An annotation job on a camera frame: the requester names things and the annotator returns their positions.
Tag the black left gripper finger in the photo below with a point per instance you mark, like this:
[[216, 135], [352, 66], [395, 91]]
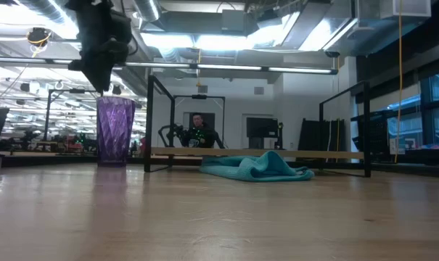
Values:
[[108, 70], [90, 70]]

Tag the purple faceted plastic tumbler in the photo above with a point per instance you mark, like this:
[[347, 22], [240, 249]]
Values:
[[114, 134]]

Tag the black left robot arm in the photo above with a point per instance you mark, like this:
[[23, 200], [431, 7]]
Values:
[[88, 3]]

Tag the person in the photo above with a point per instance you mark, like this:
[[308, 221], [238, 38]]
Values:
[[201, 136]]

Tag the overhead light bar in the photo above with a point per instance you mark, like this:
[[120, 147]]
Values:
[[226, 67]]

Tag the teal microfibre cloth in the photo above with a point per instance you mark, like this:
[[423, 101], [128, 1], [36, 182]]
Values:
[[255, 168]]

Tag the black folded panel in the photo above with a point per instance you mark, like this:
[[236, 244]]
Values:
[[315, 139]]

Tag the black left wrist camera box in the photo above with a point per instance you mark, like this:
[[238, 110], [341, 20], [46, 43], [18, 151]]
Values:
[[121, 27]]

